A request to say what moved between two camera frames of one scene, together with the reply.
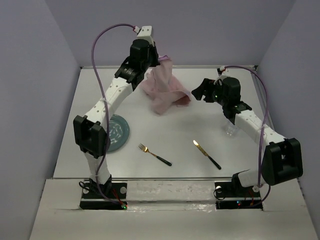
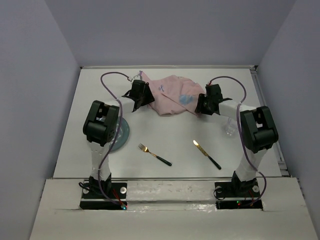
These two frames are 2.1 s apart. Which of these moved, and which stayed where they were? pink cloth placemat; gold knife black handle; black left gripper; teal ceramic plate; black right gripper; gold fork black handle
Moved: black left gripper; black right gripper; pink cloth placemat
Stayed: gold fork black handle; teal ceramic plate; gold knife black handle
